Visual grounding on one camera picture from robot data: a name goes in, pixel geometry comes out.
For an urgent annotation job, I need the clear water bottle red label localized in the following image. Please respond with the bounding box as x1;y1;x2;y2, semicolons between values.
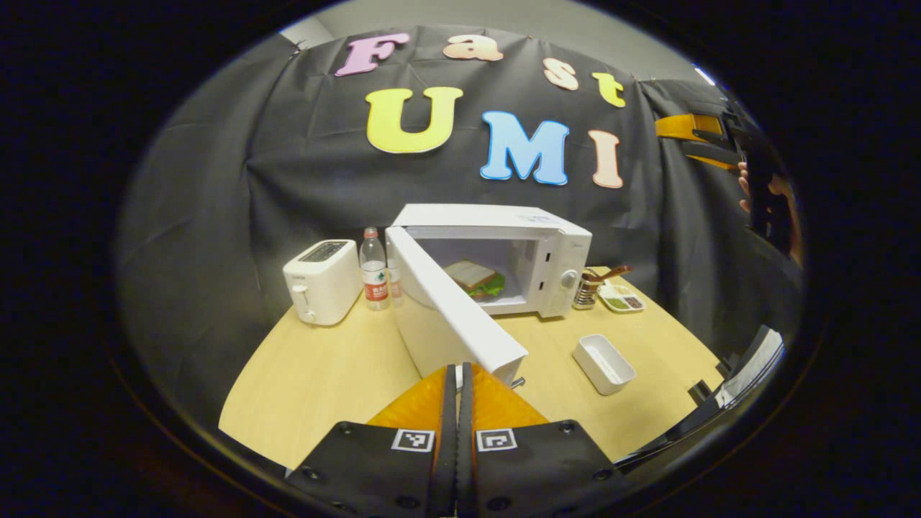
359;228;391;312

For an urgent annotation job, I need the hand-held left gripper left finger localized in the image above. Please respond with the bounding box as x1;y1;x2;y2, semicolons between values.
286;363;460;518

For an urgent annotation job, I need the white cloth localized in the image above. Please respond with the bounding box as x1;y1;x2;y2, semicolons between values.
716;329;786;411

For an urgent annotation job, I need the white microwave oven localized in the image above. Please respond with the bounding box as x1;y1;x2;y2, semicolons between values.
385;204;594;388

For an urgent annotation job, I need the metal utensil holder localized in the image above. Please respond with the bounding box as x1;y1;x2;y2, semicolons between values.
573;269;604;312

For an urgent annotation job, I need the white divided seasoning dish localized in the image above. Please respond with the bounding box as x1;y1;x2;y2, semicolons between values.
599;283;648;314

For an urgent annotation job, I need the white rectangular tray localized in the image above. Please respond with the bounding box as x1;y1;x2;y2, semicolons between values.
573;334;638;396

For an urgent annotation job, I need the lettuce sandwich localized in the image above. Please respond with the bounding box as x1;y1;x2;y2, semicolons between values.
443;260;507;300

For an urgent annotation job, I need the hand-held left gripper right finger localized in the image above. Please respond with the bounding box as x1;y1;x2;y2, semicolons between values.
458;362;635;518

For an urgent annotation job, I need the white toaster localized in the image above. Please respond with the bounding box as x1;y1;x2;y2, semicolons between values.
283;240;363;327

